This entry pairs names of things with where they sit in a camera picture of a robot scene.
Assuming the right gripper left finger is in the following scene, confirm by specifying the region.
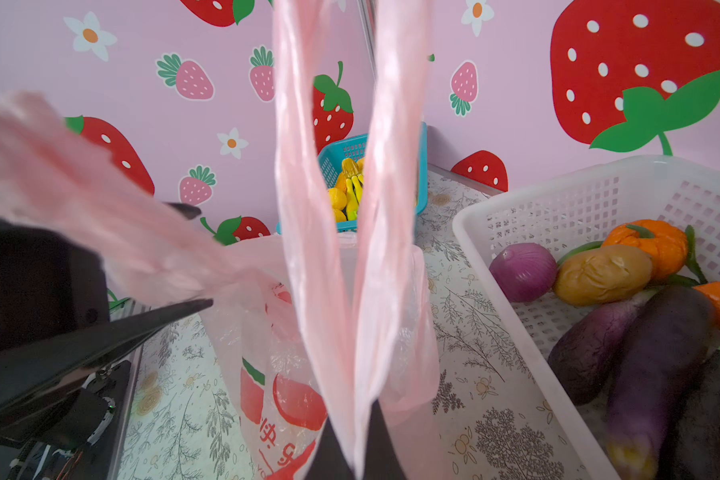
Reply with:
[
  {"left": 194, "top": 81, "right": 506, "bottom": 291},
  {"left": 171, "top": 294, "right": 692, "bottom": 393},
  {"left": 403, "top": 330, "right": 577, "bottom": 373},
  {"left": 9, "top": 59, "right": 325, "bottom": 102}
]
[{"left": 305, "top": 418, "right": 354, "bottom": 480}]

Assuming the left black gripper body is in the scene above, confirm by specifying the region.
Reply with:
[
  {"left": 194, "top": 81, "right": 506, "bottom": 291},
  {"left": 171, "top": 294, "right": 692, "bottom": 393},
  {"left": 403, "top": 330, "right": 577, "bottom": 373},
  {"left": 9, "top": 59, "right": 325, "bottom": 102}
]
[{"left": 0, "top": 221, "right": 132, "bottom": 479}]

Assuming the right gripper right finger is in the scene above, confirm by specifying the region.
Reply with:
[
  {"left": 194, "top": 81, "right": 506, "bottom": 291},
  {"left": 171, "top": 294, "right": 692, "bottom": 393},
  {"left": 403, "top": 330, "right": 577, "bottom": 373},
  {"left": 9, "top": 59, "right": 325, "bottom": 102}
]
[{"left": 363, "top": 400, "right": 406, "bottom": 480}]

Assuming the pink plastic grocery bag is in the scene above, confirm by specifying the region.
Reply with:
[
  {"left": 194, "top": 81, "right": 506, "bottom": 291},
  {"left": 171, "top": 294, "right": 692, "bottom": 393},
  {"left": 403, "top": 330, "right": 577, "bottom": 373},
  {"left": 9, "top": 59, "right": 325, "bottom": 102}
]
[{"left": 0, "top": 1, "right": 446, "bottom": 479}]

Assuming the yellow lemon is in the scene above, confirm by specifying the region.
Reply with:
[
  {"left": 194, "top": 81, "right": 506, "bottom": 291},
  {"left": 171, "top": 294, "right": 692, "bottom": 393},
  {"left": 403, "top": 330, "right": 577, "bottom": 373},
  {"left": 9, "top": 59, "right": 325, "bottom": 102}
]
[{"left": 328, "top": 188, "right": 348, "bottom": 211}]

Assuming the teal plastic basket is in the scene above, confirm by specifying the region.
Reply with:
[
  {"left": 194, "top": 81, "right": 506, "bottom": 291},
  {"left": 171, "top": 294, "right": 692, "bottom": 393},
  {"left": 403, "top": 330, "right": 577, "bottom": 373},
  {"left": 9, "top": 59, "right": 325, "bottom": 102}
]
[{"left": 275, "top": 121, "right": 429, "bottom": 235}]

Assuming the yellow banana bunch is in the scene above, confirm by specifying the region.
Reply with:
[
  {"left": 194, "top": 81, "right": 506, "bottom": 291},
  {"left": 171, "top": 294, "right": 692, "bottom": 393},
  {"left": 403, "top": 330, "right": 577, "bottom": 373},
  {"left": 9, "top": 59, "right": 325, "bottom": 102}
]
[{"left": 335, "top": 158, "right": 365, "bottom": 221}]

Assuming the purple eggplant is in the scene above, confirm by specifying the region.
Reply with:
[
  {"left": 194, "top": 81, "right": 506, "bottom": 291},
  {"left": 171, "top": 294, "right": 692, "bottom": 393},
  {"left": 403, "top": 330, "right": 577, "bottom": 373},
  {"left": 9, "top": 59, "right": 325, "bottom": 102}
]
[
  {"left": 548, "top": 291, "right": 654, "bottom": 406},
  {"left": 606, "top": 286, "right": 715, "bottom": 479}
]

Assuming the purple onion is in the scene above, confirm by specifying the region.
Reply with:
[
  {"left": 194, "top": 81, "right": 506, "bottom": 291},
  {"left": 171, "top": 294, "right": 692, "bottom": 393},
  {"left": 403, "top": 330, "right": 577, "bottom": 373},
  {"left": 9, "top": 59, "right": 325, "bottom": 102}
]
[{"left": 489, "top": 243, "right": 558, "bottom": 302}]

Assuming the brown potato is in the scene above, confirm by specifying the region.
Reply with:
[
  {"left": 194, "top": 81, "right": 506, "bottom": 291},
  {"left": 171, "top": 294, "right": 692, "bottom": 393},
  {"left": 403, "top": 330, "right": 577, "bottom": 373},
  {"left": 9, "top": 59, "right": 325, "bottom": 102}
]
[{"left": 553, "top": 245, "right": 653, "bottom": 307}]

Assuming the green chili pepper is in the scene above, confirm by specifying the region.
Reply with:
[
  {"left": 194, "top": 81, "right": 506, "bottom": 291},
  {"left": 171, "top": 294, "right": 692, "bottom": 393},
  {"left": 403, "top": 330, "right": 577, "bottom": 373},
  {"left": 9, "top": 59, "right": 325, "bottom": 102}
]
[{"left": 557, "top": 241, "right": 603, "bottom": 267}]

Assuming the white plastic basket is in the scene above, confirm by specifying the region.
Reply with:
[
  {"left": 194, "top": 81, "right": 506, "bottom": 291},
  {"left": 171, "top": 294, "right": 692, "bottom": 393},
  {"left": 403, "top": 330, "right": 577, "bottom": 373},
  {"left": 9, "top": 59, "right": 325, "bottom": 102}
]
[{"left": 453, "top": 156, "right": 720, "bottom": 479}]

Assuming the small orange pumpkin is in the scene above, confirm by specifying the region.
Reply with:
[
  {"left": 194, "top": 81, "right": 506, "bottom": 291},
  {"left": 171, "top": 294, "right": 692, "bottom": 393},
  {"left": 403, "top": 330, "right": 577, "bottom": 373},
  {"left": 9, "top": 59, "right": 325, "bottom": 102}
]
[{"left": 602, "top": 219, "right": 689, "bottom": 281}]

